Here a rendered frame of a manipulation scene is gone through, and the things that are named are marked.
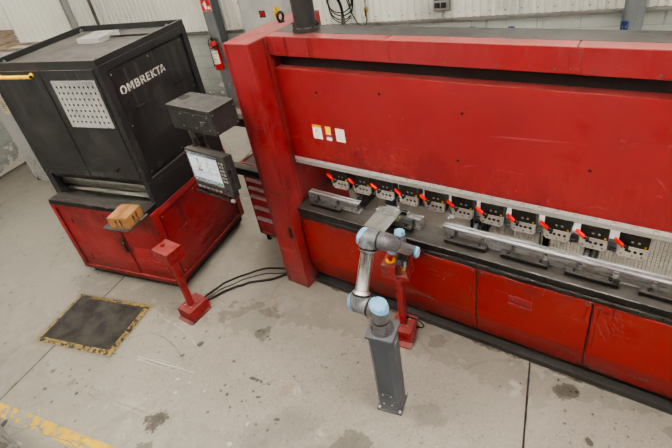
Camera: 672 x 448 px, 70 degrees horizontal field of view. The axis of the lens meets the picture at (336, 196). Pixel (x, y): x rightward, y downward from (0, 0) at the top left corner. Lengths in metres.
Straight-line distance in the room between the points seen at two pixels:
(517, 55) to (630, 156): 0.77
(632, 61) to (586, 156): 0.55
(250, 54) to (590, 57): 2.09
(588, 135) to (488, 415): 1.96
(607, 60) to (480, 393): 2.33
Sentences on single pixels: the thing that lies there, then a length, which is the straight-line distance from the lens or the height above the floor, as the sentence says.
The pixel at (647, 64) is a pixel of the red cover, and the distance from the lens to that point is 2.65.
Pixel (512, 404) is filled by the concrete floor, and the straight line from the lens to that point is 3.76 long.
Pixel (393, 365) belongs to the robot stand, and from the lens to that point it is 3.26.
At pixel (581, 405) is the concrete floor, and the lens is 3.84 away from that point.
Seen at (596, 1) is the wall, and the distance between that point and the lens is 7.13.
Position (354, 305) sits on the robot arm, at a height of 0.97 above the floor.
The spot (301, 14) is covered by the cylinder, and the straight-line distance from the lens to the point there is 3.43.
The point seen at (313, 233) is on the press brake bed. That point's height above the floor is 0.62.
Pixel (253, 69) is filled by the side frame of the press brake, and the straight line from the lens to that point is 3.50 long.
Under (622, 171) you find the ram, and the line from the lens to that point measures 2.92.
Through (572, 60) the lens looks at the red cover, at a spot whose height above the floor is 2.23.
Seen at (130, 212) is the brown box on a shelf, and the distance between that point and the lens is 4.35.
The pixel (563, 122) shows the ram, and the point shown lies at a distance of 2.83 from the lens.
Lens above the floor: 3.14
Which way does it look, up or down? 33 degrees down
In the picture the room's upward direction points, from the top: 10 degrees counter-clockwise
